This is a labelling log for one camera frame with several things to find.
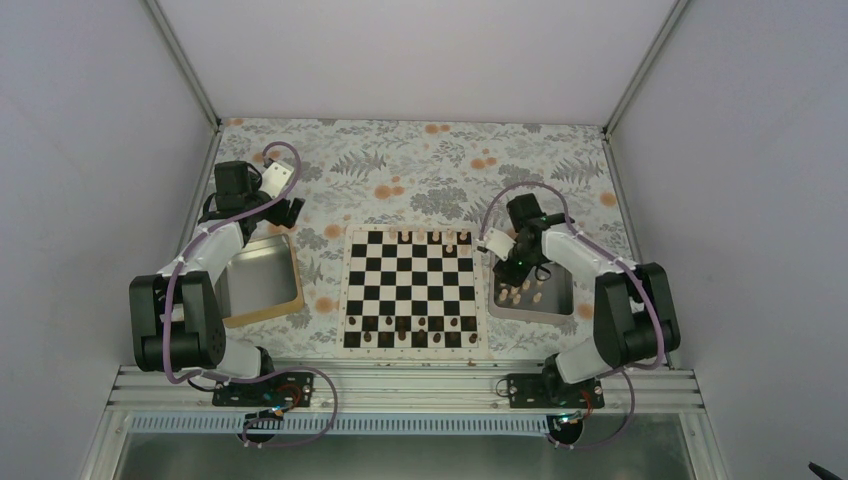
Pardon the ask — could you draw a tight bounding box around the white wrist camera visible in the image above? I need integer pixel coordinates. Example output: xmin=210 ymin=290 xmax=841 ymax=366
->
xmin=259 ymin=162 xmax=294 ymax=199
xmin=478 ymin=228 xmax=515 ymax=261

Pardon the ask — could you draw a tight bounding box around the aluminium rail frame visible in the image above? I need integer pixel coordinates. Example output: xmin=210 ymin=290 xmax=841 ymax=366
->
xmin=107 ymin=361 xmax=705 ymax=414

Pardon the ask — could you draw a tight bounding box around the metal tray with light pieces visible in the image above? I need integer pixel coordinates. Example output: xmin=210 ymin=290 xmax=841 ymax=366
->
xmin=488 ymin=263 xmax=574 ymax=325

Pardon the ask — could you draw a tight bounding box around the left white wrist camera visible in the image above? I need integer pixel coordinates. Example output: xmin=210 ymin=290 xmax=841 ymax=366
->
xmin=259 ymin=162 xmax=294 ymax=199

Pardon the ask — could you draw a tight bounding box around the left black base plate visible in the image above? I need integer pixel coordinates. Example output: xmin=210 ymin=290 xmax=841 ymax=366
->
xmin=212 ymin=372 xmax=315 ymax=409

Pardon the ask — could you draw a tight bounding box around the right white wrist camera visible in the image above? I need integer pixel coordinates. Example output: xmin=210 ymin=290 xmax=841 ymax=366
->
xmin=478 ymin=228 xmax=515 ymax=261

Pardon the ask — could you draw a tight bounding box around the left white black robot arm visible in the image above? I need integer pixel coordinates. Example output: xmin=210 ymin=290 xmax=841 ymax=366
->
xmin=129 ymin=161 xmax=304 ymax=405

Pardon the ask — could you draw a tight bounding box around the dark piece row one left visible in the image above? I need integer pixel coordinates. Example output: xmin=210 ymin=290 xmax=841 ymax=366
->
xmin=378 ymin=332 xmax=394 ymax=348

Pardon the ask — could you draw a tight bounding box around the empty metal tray wooden rim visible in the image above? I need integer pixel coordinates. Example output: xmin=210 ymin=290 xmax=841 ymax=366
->
xmin=215 ymin=234 xmax=305 ymax=329

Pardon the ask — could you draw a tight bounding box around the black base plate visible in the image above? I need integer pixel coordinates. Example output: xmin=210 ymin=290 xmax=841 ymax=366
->
xmin=495 ymin=373 xmax=605 ymax=409
xmin=212 ymin=372 xmax=315 ymax=409

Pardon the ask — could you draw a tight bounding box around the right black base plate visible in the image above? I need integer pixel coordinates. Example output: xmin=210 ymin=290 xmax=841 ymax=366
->
xmin=495 ymin=373 xmax=605 ymax=409

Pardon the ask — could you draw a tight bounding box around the floral patterned table mat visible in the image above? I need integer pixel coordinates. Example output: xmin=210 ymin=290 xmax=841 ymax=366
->
xmin=216 ymin=118 xmax=632 ymax=359

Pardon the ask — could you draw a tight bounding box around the black white chessboard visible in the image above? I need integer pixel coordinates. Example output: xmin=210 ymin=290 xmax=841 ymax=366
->
xmin=337 ymin=224 xmax=489 ymax=360

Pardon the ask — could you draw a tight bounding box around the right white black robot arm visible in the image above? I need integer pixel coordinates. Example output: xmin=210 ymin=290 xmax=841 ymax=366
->
xmin=483 ymin=194 xmax=681 ymax=407

